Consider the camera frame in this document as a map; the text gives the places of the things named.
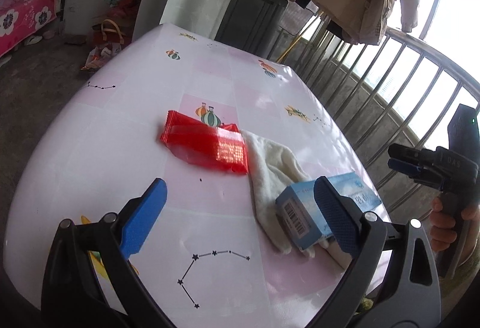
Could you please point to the red yellow bag on floor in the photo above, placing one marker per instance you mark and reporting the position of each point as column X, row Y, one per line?
column 109, row 39

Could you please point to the person's right hand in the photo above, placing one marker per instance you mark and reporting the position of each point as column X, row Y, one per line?
column 442, row 228

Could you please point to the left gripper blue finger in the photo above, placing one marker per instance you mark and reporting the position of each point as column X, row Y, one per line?
column 139, row 215
column 410, row 169
column 341, row 214

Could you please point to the pink patterned tablecloth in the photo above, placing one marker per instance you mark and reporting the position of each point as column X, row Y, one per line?
column 206, row 261

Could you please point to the dark green cabinet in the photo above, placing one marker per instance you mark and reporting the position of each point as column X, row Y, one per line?
column 250, row 25

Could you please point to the steel balcony railing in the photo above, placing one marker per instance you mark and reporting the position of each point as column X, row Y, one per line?
column 403, row 90

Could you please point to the pink floral box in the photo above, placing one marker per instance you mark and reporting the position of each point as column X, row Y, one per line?
column 22, row 19

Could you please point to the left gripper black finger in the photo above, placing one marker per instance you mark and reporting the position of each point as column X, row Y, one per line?
column 402, row 153

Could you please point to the yellow broom handle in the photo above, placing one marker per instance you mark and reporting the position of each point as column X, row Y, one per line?
column 284, row 54

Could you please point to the red foil wrapper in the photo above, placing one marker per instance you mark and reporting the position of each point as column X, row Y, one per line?
column 215, row 148

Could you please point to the white cloth rag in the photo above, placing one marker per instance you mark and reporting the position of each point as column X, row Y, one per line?
column 272, row 168

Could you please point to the blue white cardboard box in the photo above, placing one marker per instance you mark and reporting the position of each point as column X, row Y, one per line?
column 304, row 219

